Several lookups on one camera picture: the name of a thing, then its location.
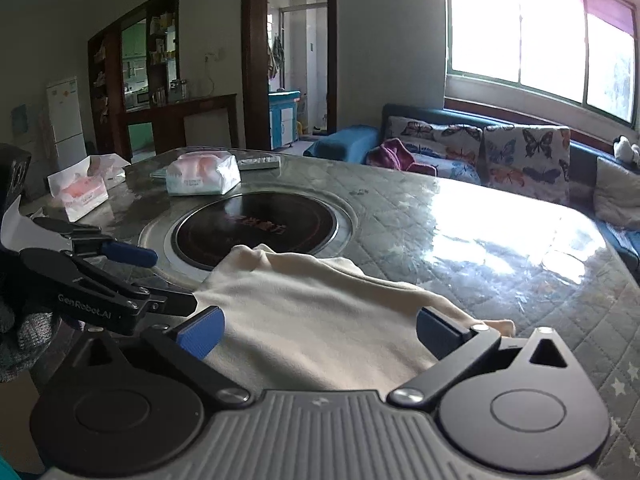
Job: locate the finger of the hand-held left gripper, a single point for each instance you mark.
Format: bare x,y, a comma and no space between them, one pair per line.
132,254
170,303

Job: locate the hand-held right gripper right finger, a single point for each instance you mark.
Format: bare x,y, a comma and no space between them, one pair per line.
440,332

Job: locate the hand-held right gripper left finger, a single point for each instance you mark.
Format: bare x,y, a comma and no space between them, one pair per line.
202,332

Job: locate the cream garment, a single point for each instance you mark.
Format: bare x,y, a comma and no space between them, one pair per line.
325,310

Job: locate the person's left hand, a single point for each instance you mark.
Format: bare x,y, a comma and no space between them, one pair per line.
25,345

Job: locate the white pink tissue pack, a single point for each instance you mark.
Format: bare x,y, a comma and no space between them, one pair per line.
109,166
202,175
80,196

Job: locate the white paper sheet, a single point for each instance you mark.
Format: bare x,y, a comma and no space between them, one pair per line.
22,232

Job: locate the black induction cooker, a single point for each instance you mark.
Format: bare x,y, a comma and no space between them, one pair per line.
260,230

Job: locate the dark wooden shelf unit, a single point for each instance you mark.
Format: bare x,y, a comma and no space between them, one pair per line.
165,120

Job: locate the white refrigerator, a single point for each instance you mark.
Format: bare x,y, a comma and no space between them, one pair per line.
65,120

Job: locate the grey remote control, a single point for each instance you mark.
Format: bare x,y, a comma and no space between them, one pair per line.
257,162

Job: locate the butterfly print pillow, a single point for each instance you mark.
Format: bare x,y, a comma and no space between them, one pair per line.
450,169
440,135
527,160

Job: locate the glass jar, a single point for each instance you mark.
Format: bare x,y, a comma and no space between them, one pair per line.
184,90
174,91

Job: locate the purple cloth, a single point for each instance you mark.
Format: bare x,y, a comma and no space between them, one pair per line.
395,156

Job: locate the blue cabinet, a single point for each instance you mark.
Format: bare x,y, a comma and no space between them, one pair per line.
282,120

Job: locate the blue sofa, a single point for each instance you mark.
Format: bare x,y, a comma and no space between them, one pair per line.
345,140

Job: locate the grey pillow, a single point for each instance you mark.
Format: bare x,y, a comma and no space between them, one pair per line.
617,195

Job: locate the hanging cloth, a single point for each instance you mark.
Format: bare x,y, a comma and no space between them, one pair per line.
276,57

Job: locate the white plush toy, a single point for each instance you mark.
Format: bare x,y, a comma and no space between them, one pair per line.
625,149

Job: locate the window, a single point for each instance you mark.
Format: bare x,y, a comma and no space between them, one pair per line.
540,25

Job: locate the brown door frame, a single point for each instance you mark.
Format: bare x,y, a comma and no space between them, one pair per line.
255,60

